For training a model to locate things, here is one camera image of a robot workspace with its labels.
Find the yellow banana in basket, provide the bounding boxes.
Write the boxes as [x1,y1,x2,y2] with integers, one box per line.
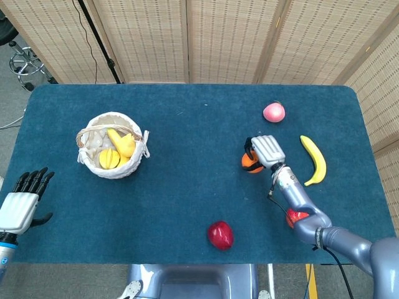
[107,128,137,157]

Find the small red fruit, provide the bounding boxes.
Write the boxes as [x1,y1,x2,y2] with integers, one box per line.
[286,208,310,230]

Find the white floor cable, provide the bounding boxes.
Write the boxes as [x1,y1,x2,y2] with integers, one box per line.
[0,107,26,130]

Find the thin black hanging cable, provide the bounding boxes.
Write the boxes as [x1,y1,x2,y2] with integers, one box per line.
[72,0,99,84]

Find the wicker basket with cream liner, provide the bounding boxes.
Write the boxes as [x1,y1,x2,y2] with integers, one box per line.
[76,112,150,179]

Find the office chair base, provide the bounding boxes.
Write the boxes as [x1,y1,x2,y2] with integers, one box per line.
[0,9,59,92]

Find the black stand pole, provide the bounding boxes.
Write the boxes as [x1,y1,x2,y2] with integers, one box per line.
[77,0,124,84]

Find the teal table cloth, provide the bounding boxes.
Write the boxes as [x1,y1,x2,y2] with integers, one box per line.
[6,83,397,265]

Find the pink peach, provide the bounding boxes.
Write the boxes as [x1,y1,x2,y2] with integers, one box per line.
[262,101,286,123]

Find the grey robot torso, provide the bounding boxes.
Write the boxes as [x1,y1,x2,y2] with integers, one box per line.
[120,263,272,299]

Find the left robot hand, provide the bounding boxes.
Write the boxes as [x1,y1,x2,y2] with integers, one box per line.
[0,167,55,236]

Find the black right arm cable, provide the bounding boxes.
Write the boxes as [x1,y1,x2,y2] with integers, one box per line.
[267,174,357,299]

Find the ridged yellow starfruit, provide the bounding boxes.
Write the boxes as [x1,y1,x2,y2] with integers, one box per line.
[99,148,121,170]

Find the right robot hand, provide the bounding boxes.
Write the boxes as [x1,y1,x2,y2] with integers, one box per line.
[244,135,286,173]

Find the dark red apple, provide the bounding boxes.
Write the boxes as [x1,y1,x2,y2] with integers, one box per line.
[208,221,234,251]

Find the bamboo folding screen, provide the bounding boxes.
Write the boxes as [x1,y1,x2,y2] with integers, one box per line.
[0,0,399,227]

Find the orange fruit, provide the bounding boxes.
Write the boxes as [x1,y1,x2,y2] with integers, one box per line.
[241,151,264,174]

